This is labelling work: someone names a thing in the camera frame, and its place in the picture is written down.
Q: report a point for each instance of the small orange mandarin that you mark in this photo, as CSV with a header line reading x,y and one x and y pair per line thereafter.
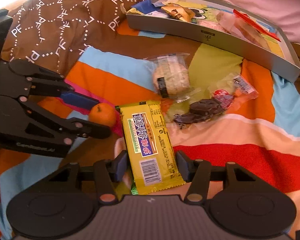
x,y
103,114

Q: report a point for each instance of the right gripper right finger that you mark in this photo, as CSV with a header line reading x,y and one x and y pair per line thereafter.
x,y
238,183

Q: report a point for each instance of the yellow snack bar packet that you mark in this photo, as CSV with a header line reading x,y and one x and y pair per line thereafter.
x,y
149,147

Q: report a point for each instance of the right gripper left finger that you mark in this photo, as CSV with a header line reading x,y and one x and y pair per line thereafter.
x,y
104,173

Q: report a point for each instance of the clear round cake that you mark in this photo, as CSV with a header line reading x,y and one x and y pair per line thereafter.
x,y
170,76

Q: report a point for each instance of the colourful striped cartoon blanket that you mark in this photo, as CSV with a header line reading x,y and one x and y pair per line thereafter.
x,y
262,136

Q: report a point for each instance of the dried tofu snack packet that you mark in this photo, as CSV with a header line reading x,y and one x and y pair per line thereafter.
x,y
241,25

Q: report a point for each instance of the pink wrapped snack in tray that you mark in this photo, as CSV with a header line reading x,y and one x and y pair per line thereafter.
x,y
211,25

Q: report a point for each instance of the gold foil snack packet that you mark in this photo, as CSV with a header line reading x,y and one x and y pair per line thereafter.
x,y
178,12

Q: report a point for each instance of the clear packet dark prunes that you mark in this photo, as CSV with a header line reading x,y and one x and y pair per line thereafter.
x,y
231,92

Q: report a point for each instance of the brown patterned PF duvet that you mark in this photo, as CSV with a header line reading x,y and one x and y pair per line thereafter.
x,y
55,33

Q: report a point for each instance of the grey cardboard tray box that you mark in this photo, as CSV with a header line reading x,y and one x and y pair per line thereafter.
x,y
280,59

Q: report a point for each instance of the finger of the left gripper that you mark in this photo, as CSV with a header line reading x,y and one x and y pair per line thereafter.
x,y
65,92
72,127

